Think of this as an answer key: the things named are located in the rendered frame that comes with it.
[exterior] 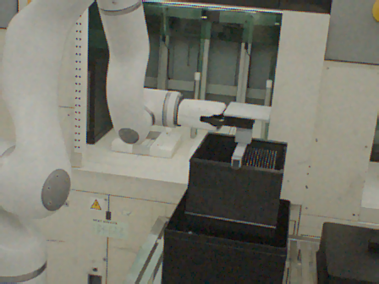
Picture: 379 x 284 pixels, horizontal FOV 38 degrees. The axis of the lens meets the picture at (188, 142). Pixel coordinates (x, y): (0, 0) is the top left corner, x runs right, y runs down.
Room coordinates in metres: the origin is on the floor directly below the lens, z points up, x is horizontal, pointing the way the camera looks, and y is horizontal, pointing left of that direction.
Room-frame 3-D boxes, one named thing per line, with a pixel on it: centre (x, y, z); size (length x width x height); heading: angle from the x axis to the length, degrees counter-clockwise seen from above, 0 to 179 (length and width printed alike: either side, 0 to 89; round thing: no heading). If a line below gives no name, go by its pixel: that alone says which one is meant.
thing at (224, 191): (1.20, -0.12, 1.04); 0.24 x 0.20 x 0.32; 169
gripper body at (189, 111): (1.23, -0.02, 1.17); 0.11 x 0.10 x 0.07; 79
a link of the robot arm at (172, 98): (1.24, 0.04, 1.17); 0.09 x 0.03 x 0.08; 169
